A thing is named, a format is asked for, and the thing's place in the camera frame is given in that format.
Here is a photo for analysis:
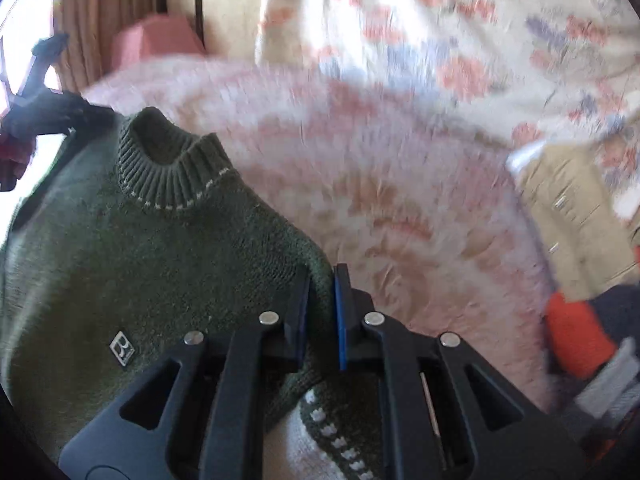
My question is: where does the green knit sweater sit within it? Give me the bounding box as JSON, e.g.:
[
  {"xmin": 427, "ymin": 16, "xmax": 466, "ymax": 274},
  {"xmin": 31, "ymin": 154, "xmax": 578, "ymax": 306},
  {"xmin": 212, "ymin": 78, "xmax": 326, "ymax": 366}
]
[{"xmin": 1, "ymin": 107, "xmax": 383, "ymax": 479}]

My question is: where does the beige floral curtain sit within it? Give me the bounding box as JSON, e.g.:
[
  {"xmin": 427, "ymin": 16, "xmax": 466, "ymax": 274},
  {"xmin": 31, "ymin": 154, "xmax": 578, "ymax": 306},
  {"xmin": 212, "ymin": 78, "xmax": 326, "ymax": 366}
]
[{"xmin": 52, "ymin": 0, "xmax": 167, "ymax": 92}]

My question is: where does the pink covered stool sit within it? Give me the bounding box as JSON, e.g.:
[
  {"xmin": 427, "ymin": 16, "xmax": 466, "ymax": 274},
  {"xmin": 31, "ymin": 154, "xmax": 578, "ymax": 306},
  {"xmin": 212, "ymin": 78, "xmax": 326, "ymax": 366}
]
[{"xmin": 111, "ymin": 14, "xmax": 206, "ymax": 72}]

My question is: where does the orange grey striped sweater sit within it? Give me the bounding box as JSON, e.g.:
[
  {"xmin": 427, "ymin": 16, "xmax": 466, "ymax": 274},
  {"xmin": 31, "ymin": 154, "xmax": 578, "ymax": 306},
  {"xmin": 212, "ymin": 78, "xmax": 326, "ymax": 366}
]
[{"xmin": 543, "ymin": 284, "xmax": 640, "ymax": 480}]

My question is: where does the pink patterned bedspread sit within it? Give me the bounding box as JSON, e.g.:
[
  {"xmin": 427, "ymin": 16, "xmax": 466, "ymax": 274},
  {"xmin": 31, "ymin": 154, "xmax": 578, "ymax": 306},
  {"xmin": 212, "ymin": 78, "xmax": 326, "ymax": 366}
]
[{"xmin": 85, "ymin": 56, "xmax": 561, "ymax": 409}]

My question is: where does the beige jacket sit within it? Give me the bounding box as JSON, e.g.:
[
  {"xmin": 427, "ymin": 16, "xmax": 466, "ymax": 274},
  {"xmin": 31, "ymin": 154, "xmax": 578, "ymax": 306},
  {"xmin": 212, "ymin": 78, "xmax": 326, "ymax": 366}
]
[{"xmin": 506, "ymin": 141, "xmax": 639, "ymax": 301}]

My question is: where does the floral cream sheet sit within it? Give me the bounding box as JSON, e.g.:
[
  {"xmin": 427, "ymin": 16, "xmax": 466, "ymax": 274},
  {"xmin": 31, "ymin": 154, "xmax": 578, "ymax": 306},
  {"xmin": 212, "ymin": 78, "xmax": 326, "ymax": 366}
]
[{"xmin": 255, "ymin": 0, "xmax": 639, "ymax": 219}]

